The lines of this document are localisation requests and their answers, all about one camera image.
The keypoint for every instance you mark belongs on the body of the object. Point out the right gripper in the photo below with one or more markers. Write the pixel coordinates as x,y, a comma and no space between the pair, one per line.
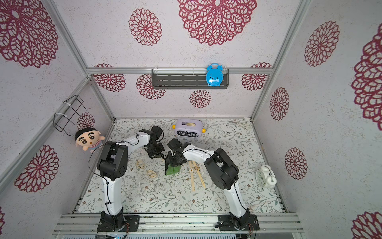
173,159

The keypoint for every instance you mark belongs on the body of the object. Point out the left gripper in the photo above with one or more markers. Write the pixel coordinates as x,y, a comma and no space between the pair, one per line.
152,155

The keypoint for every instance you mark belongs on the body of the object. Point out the green cleaning cloth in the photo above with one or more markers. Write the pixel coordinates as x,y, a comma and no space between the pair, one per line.
170,170

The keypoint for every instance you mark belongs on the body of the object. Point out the beige watch long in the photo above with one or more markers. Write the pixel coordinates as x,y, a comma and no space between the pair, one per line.
198,170
191,170

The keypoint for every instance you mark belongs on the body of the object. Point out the beige watch top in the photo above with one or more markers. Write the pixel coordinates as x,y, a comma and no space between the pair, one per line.
151,174

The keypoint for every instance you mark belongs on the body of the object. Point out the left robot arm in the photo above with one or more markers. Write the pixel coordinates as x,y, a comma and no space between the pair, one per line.
113,164

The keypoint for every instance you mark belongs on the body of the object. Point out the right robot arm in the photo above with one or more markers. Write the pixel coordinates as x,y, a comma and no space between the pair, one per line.
221,169

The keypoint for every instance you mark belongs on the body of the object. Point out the purple tissue box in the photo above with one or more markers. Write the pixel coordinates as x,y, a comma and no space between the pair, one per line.
189,128

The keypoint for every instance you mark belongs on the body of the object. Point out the cartoon boy plush doll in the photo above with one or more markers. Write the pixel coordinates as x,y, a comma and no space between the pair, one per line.
89,139

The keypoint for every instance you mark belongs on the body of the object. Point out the blue alarm clock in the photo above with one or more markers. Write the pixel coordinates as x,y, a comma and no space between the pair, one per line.
214,75

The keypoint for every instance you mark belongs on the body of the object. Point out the white alarm clock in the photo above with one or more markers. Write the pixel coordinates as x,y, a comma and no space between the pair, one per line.
265,177

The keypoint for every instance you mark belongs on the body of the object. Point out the grey wall shelf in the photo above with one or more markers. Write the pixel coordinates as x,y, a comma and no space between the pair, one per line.
167,81

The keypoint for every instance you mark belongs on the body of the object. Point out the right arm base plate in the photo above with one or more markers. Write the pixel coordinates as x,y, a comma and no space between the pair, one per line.
231,223

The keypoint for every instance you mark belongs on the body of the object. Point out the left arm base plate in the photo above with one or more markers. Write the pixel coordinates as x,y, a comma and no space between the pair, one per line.
127,224

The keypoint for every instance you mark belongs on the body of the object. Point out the black wire rack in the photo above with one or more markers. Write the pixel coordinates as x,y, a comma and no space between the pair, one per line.
73,105

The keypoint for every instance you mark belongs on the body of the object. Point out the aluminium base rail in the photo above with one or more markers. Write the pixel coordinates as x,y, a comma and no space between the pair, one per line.
189,223

